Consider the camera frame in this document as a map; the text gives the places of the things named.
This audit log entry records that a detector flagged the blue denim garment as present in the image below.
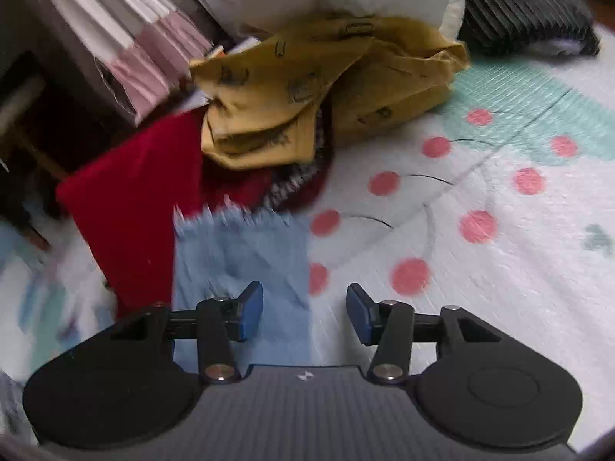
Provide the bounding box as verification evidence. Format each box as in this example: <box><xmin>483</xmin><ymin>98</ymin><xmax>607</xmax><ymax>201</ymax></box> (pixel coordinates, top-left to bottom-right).
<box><xmin>172</xmin><ymin>204</ymin><xmax>314</xmax><ymax>368</ymax></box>

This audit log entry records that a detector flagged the navy striped garment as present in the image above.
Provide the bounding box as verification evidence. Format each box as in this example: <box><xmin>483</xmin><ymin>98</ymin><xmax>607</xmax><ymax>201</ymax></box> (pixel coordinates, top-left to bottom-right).
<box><xmin>456</xmin><ymin>0</ymin><xmax>601</xmax><ymax>57</ymax></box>

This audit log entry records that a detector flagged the yellow printed garment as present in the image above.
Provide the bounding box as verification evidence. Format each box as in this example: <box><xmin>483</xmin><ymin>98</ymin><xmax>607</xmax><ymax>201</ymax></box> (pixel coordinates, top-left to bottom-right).
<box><xmin>189</xmin><ymin>15</ymin><xmax>472</xmax><ymax>172</ymax></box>

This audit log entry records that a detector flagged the cartoon printed play mat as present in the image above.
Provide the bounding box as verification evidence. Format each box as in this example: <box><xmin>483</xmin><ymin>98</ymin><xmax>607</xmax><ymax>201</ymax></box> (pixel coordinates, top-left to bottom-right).
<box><xmin>0</xmin><ymin>22</ymin><xmax>615</xmax><ymax>452</ymax></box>

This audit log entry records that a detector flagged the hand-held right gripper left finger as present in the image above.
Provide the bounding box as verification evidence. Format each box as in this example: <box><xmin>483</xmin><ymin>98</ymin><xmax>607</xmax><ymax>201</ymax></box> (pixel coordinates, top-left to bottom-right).
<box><xmin>110</xmin><ymin>281</ymin><xmax>264</xmax><ymax>385</ymax></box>

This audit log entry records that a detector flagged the dark red garment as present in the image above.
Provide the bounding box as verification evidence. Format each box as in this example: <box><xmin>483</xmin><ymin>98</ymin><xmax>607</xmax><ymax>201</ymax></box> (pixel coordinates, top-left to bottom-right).
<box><xmin>55</xmin><ymin>106</ymin><xmax>336</xmax><ymax>320</ymax></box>

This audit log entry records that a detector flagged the pink striped curtain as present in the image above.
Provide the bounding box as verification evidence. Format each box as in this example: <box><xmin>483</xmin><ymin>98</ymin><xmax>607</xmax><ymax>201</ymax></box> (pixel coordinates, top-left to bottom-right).
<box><xmin>24</xmin><ymin>0</ymin><xmax>214</xmax><ymax>128</ymax></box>

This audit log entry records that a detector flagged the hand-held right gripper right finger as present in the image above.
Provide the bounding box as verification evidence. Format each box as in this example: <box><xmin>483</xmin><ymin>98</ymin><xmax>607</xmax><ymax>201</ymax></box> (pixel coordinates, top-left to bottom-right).
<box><xmin>347</xmin><ymin>282</ymin><xmax>505</xmax><ymax>386</ymax></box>

